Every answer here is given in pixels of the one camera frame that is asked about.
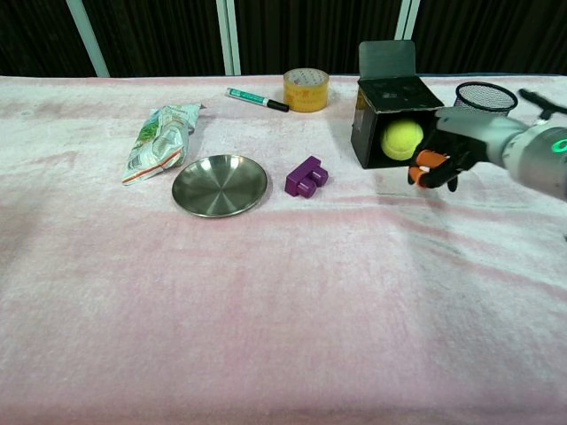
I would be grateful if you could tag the yellow tennis ball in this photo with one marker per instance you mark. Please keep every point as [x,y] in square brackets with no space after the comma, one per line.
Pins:
[401,139]

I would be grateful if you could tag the yellow packing tape roll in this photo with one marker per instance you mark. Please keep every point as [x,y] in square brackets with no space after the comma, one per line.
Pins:
[305,95]

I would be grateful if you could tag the black open cardboard box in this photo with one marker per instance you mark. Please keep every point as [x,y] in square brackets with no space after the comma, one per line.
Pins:
[394,93]

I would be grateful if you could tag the round stainless steel plate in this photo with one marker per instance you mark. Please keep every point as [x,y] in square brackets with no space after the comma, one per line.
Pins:
[219,186]

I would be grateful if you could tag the purple plastic building block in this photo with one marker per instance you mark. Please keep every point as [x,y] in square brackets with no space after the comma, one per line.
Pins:
[305,177]

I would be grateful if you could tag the crumpled snack packet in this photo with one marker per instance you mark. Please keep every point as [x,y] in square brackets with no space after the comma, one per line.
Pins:
[161,137]

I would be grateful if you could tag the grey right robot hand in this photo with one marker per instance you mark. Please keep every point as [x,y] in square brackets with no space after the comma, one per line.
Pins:
[478,133]

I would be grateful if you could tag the black mesh pen cup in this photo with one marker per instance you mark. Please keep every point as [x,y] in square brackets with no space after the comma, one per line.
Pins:
[487,104]

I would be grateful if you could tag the green white marker pen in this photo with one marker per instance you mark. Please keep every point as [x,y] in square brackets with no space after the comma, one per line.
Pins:
[252,98]

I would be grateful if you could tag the white double partition post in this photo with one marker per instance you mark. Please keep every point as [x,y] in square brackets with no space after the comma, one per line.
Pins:
[228,37]

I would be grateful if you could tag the pink fleece table cloth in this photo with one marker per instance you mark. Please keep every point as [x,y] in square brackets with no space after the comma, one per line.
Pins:
[221,288]

